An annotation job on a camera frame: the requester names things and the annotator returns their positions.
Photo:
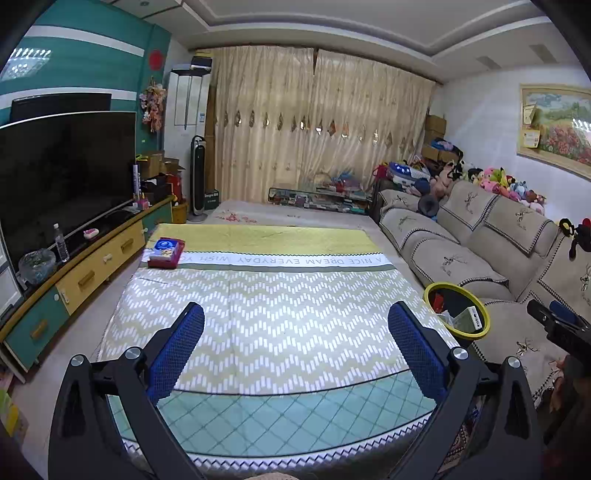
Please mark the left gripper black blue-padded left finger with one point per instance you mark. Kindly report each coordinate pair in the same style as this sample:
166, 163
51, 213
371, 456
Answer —
84, 440

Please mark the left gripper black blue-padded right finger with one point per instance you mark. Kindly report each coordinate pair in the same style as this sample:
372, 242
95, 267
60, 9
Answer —
484, 425

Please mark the yellow rim black trash bin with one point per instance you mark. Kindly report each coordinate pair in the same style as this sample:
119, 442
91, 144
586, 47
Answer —
461, 311

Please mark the beige sectional sofa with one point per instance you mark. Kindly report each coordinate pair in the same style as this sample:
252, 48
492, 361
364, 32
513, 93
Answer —
504, 253

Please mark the yellow teal tv cabinet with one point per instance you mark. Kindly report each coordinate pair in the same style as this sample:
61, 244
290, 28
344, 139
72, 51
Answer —
30, 329

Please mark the glass ashtray bowl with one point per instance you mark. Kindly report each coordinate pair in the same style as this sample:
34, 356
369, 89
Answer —
37, 266

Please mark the pile of plush toys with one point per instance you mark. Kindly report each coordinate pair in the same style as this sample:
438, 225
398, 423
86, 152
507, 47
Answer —
424, 183

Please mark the clear water bottle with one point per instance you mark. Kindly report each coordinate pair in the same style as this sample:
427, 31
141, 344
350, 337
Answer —
60, 244

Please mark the framed floral painting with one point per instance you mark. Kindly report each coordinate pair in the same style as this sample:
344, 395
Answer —
554, 126

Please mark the blue tissue pack red box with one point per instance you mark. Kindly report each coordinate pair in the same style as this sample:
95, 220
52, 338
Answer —
166, 253

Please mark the patterned quilt mat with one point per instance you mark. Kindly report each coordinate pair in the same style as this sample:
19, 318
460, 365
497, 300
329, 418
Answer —
296, 366

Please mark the low glass shelf with clutter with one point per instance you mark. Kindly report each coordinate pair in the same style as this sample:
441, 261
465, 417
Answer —
357, 203

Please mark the black flat television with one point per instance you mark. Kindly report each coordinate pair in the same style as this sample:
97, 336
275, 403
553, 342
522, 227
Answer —
65, 170

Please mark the black tower fan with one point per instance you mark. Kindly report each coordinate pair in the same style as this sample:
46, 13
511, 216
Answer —
197, 176

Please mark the beige curtain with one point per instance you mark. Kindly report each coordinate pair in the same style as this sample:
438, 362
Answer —
284, 116

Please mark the white standing air conditioner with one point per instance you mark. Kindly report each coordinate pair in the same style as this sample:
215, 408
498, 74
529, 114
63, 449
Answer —
185, 112

